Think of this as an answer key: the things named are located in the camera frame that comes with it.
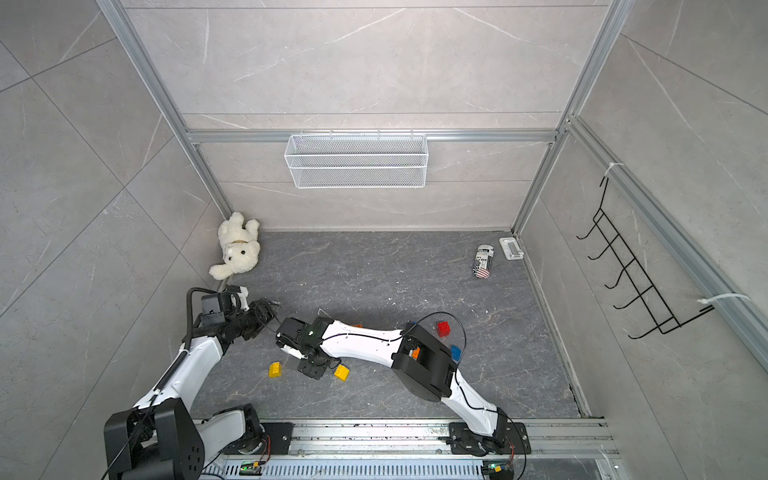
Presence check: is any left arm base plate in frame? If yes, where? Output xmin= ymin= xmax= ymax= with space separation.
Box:
xmin=253 ymin=422 xmax=294 ymax=456

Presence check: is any yellow lego brick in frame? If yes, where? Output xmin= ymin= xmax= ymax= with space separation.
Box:
xmin=334 ymin=364 xmax=350 ymax=382
xmin=268 ymin=362 xmax=282 ymax=378

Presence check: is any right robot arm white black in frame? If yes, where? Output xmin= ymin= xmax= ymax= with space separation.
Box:
xmin=276 ymin=317 xmax=511 ymax=456

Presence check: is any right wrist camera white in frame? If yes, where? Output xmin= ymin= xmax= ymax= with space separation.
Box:
xmin=281 ymin=345 xmax=305 ymax=360

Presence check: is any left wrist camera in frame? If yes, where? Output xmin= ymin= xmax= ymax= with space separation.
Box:
xmin=232 ymin=285 xmax=248 ymax=309

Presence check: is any white teddy bear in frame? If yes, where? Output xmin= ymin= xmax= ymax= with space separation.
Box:
xmin=209 ymin=212 xmax=261 ymax=281

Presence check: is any black wire hook rack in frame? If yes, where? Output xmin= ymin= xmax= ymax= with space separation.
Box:
xmin=576 ymin=177 xmax=715 ymax=340

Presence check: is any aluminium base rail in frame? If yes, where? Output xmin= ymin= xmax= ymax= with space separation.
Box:
xmin=203 ymin=419 xmax=629 ymax=479

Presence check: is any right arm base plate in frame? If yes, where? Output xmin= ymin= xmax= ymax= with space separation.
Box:
xmin=444 ymin=421 xmax=532 ymax=457

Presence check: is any white wire mesh basket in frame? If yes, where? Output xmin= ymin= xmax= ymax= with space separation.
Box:
xmin=284 ymin=133 xmax=429 ymax=189

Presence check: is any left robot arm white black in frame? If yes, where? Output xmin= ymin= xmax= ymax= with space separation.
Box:
xmin=102 ymin=286 xmax=277 ymax=479

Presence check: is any small white box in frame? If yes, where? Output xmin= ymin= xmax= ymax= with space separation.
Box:
xmin=499 ymin=236 xmax=525 ymax=261

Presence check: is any small blue lego brick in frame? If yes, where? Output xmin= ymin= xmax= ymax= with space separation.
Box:
xmin=450 ymin=345 xmax=462 ymax=363

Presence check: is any flag pattern can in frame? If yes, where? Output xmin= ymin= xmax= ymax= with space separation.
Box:
xmin=472 ymin=244 xmax=495 ymax=279

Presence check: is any red lego brick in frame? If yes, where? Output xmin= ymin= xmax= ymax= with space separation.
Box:
xmin=436 ymin=321 xmax=451 ymax=338

